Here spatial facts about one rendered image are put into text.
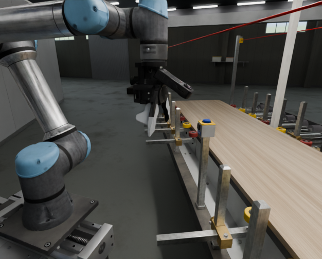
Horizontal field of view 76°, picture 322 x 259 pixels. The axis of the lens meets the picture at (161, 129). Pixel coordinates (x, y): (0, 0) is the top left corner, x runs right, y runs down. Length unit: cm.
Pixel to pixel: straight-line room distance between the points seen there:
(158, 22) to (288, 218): 89
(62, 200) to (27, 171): 15
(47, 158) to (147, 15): 47
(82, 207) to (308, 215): 91
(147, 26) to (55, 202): 57
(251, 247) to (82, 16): 74
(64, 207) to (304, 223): 90
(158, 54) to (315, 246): 84
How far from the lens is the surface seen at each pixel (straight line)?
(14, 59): 81
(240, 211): 130
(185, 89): 56
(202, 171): 116
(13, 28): 62
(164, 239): 97
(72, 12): 50
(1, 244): 94
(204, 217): 126
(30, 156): 69
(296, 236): 100
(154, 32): 58
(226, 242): 100
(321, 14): 1066
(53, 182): 71
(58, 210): 75
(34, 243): 74
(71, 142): 78
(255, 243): 75
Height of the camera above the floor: 153
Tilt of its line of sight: 19 degrees down
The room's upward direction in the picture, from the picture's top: straight up
